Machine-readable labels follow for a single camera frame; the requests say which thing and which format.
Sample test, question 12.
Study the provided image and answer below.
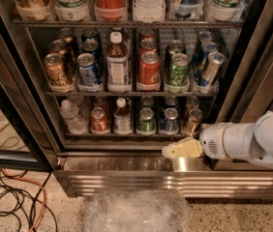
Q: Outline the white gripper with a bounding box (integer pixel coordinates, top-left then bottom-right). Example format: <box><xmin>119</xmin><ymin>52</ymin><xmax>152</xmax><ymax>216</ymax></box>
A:
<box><xmin>161</xmin><ymin>136</ymin><xmax>205</xmax><ymax>160</ymax></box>

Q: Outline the blue pepsi can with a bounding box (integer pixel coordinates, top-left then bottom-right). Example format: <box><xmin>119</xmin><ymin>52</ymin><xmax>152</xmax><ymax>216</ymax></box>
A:
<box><xmin>76</xmin><ymin>53</ymin><xmax>102</xmax><ymax>86</ymax></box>
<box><xmin>160</xmin><ymin>108</ymin><xmax>178</xmax><ymax>134</ymax></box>
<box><xmin>163</xmin><ymin>96</ymin><xmax>178</xmax><ymax>109</ymax></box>
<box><xmin>81</xmin><ymin>40</ymin><xmax>103</xmax><ymax>65</ymax></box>
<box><xmin>81</xmin><ymin>28</ymin><xmax>101</xmax><ymax>43</ymax></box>

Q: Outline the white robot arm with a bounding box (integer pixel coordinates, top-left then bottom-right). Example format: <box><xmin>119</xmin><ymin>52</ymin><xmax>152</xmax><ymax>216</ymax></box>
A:
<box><xmin>162</xmin><ymin>111</ymin><xmax>273</xmax><ymax>170</ymax></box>

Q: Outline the gold can bottom front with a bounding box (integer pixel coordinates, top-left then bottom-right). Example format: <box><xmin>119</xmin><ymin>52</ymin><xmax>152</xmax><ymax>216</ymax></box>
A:
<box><xmin>183</xmin><ymin>108</ymin><xmax>203</xmax><ymax>135</ymax></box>

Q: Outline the gold can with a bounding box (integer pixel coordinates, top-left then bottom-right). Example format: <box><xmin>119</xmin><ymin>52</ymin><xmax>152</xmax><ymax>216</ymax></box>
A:
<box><xmin>183</xmin><ymin>108</ymin><xmax>203</xmax><ymax>135</ymax></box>
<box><xmin>185</xmin><ymin>96</ymin><xmax>199</xmax><ymax>113</ymax></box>
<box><xmin>48</xmin><ymin>39</ymin><xmax>76</xmax><ymax>73</ymax></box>
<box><xmin>57</xmin><ymin>27</ymin><xmax>77</xmax><ymax>49</ymax></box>
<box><xmin>44</xmin><ymin>53</ymin><xmax>72</xmax><ymax>86</ymax></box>

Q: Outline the gold can bottom rear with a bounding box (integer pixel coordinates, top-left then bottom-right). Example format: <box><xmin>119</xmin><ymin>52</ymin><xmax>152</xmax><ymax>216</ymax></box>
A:
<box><xmin>185</xmin><ymin>96</ymin><xmax>199</xmax><ymax>113</ymax></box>

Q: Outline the green sprite can front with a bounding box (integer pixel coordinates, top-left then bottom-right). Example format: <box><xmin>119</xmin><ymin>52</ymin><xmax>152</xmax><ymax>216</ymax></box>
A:
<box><xmin>137</xmin><ymin>107</ymin><xmax>155</xmax><ymax>133</ymax></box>

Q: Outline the green sprite can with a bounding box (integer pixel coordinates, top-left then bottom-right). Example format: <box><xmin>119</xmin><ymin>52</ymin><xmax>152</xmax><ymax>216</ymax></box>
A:
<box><xmin>137</xmin><ymin>107</ymin><xmax>155</xmax><ymax>133</ymax></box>
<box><xmin>140</xmin><ymin>96</ymin><xmax>154</xmax><ymax>108</ymax></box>

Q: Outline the green sprite can rear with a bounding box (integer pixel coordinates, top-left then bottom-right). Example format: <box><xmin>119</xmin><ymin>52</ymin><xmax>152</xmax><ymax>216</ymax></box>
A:
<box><xmin>140</xmin><ymin>96</ymin><xmax>154</xmax><ymax>108</ymax></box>

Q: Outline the iced tea bottle bottom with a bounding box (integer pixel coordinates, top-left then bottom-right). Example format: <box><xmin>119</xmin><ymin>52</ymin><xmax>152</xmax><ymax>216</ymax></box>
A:
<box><xmin>114</xmin><ymin>98</ymin><xmax>132</xmax><ymax>134</ymax></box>

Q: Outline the iced tea bottle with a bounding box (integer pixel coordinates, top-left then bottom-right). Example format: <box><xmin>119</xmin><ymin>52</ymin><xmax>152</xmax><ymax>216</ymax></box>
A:
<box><xmin>114</xmin><ymin>98</ymin><xmax>132</xmax><ymax>134</ymax></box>
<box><xmin>106</xmin><ymin>31</ymin><xmax>129</xmax><ymax>85</ymax></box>

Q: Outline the green mountain dew can front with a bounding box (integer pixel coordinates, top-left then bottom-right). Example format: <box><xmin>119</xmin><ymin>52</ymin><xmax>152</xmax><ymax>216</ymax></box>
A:
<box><xmin>167</xmin><ymin>53</ymin><xmax>189</xmax><ymax>87</ymax></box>

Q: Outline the green mountain dew can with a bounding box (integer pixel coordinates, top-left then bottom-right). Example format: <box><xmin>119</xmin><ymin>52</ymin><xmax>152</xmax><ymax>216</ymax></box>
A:
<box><xmin>167</xmin><ymin>53</ymin><xmax>189</xmax><ymax>87</ymax></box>
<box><xmin>165</xmin><ymin>40</ymin><xmax>186</xmax><ymax>66</ymax></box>

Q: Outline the red bull can front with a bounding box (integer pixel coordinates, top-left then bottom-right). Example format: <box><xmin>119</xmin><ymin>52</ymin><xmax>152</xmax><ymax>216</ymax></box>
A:
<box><xmin>198</xmin><ymin>52</ymin><xmax>226</xmax><ymax>87</ymax></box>

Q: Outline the red bull can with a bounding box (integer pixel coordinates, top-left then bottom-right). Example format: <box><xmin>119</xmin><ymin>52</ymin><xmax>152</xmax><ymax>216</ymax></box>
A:
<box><xmin>192</xmin><ymin>31</ymin><xmax>215</xmax><ymax>63</ymax></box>
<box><xmin>194</xmin><ymin>42</ymin><xmax>219</xmax><ymax>81</ymax></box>
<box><xmin>198</xmin><ymin>52</ymin><xmax>226</xmax><ymax>87</ymax></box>

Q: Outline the red coke can middle front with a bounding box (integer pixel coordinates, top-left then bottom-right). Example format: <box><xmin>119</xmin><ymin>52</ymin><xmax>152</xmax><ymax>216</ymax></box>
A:
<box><xmin>137</xmin><ymin>51</ymin><xmax>161</xmax><ymax>85</ymax></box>

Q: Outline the red coke can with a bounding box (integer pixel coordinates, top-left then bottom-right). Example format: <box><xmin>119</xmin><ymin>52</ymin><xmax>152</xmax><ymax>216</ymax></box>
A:
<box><xmin>138</xmin><ymin>28</ymin><xmax>157</xmax><ymax>41</ymax></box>
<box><xmin>138</xmin><ymin>40</ymin><xmax>158</xmax><ymax>54</ymax></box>
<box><xmin>90</xmin><ymin>107</ymin><xmax>109</xmax><ymax>132</ymax></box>
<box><xmin>94</xmin><ymin>96</ymin><xmax>108</xmax><ymax>111</ymax></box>
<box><xmin>137</xmin><ymin>51</ymin><xmax>161</xmax><ymax>85</ymax></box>

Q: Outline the red coke can bottom front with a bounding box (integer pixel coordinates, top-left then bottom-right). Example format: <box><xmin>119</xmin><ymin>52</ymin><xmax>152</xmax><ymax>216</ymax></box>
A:
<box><xmin>90</xmin><ymin>107</ymin><xmax>109</xmax><ymax>132</ymax></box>

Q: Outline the right glass fridge door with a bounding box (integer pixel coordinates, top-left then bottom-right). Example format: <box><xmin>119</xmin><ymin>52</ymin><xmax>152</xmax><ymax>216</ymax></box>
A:
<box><xmin>207</xmin><ymin>0</ymin><xmax>273</xmax><ymax>171</ymax></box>

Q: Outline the red coke can bottom rear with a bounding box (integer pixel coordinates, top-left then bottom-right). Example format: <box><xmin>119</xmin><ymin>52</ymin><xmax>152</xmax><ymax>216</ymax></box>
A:
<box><xmin>94</xmin><ymin>96</ymin><xmax>108</xmax><ymax>111</ymax></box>

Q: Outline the green mountain dew can rear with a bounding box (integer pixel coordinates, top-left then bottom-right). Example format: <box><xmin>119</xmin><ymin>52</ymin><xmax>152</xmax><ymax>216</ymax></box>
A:
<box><xmin>165</xmin><ymin>40</ymin><xmax>186</xmax><ymax>66</ymax></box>

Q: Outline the red bull can rear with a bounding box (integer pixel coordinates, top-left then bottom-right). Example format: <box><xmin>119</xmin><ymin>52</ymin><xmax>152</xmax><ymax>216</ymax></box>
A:
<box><xmin>192</xmin><ymin>31</ymin><xmax>215</xmax><ymax>63</ymax></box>

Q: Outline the stainless fridge base grille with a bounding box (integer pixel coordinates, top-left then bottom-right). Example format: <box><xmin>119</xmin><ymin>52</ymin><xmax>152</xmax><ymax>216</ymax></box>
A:
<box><xmin>54</xmin><ymin>153</ymin><xmax>273</xmax><ymax>199</ymax></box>

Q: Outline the red coke can middle rear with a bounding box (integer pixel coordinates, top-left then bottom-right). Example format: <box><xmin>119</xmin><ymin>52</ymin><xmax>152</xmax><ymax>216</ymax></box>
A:
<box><xmin>138</xmin><ymin>28</ymin><xmax>157</xmax><ymax>41</ymax></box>

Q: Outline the blue pepsi can middle front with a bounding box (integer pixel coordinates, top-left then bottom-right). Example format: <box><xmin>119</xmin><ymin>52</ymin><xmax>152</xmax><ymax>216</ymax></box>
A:
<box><xmin>76</xmin><ymin>53</ymin><xmax>102</xmax><ymax>86</ymax></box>

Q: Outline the gold can middle front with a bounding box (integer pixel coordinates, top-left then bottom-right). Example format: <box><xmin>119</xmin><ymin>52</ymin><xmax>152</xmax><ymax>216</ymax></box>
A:
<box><xmin>44</xmin><ymin>53</ymin><xmax>72</xmax><ymax>86</ymax></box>

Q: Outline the blue pepsi can middle rear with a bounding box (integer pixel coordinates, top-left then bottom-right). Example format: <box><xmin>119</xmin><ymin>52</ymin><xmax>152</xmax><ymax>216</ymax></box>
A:
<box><xmin>81</xmin><ymin>28</ymin><xmax>101</xmax><ymax>43</ymax></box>

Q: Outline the gold can middle rear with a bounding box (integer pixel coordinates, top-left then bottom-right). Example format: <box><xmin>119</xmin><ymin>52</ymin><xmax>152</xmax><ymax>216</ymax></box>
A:
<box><xmin>57</xmin><ymin>27</ymin><xmax>77</xmax><ymax>49</ymax></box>

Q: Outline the clear plastic bag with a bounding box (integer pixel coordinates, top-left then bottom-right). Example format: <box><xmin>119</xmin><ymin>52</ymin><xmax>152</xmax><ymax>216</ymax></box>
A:
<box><xmin>84</xmin><ymin>189</ymin><xmax>191</xmax><ymax>232</ymax></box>

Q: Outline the iced tea bottle middle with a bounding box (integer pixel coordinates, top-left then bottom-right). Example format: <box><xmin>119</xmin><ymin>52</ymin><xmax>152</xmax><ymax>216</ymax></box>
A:
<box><xmin>106</xmin><ymin>31</ymin><xmax>129</xmax><ymax>85</ymax></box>

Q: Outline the clear water bottle front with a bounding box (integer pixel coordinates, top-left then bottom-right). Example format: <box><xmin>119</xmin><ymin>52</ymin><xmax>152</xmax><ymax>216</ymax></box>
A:
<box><xmin>60</xmin><ymin>100</ymin><xmax>87</xmax><ymax>134</ymax></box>

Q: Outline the clear water bottle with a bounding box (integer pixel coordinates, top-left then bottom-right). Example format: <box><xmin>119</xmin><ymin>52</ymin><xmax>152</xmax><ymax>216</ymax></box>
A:
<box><xmin>68</xmin><ymin>95</ymin><xmax>89</xmax><ymax>121</ymax></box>
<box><xmin>133</xmin><ymin>0</ymin><xmax>166</xmax><ymax>23</ymax></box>
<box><xmin>60</xmin><ymin>100</ymin><xmax>87</xmax><ymax>134</ymax></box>

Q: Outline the clear water bottle rear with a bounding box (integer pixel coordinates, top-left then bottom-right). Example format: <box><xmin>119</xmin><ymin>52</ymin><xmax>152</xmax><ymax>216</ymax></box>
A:
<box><xmin>68</xmin><ymin>95</ymin><xmax>89</xmax><ymax>121</ymax></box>

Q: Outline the clear water bottle top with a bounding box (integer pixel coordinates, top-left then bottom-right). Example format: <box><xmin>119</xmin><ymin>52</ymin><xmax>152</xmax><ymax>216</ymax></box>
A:
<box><xmin>133</xmin><ymin>0</ymin><xmax>166</xmax><ymax>23</ymax></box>

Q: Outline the top wire shelf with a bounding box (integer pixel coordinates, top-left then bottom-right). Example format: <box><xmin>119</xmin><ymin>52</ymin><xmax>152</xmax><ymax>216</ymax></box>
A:
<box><xmin>14</xmin><ymin>19</ymin><xmax>244</xmax><ymax>28</ymax></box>

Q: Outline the wire shelf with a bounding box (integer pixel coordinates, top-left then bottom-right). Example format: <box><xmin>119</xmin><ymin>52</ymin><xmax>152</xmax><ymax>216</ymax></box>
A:
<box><xmin>45</xmin><ymin>91</ymin><xmax>216</xmax><ymax>98</ymax></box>
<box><xmin>14</xmin><ymin>19</ymin><xmax>244</xmax><ymax>28</ymax></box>

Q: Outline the middle wire shelf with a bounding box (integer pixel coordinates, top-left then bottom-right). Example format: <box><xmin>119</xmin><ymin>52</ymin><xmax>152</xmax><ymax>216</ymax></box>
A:
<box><xmin>45</xmin><ymin>91</ymin><xmax>216</xmax><ymax>98</ymax></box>

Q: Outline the orange cable left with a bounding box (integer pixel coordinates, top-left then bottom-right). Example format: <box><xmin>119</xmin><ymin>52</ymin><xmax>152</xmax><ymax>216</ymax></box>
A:
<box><xmin>0</xmin><ymin>167</ymin><xmax>47</xmax><ymax>232</ymax></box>

